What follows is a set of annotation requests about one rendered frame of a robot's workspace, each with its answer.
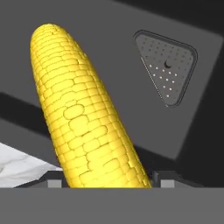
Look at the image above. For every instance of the grey triangular sink drain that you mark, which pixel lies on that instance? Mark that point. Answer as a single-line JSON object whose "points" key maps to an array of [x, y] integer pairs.
{"points": [[167, 67]]}

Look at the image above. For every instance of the yellow corn cob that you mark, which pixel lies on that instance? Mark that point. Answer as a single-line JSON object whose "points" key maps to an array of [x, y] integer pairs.
{"points": [[78, 116]]}

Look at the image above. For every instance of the dark grey sink basin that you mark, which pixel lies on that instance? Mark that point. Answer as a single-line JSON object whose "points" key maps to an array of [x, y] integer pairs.
{"points": [[122, 73]]}

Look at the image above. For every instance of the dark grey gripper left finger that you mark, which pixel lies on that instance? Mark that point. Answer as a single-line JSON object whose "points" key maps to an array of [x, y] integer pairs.
{"points": [[54, 180]]}

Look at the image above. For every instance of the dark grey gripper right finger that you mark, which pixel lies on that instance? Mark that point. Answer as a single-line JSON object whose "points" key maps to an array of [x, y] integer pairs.
{"points": [[167, 180]]}

